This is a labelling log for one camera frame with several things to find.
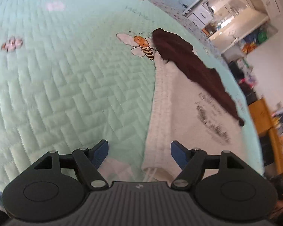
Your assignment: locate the teal bee-pattern bedspread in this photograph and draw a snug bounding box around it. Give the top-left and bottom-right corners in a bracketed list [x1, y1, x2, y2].
[0, 0, 266, 193]

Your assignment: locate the white drawer cabinet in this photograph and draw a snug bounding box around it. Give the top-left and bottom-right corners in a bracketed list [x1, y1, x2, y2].
[188, 5, 213, 30]

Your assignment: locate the white room door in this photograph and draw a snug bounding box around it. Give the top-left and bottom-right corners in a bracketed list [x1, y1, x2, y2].
[210, 8, 269, 54]

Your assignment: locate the wooden dresser desk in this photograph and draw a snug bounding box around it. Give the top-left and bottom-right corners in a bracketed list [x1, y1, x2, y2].
[248, 97, 283, 176]

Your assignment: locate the grey and maroon sweatshirt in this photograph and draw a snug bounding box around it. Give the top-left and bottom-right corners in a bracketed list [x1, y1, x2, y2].
[141, 29, 263, 182]

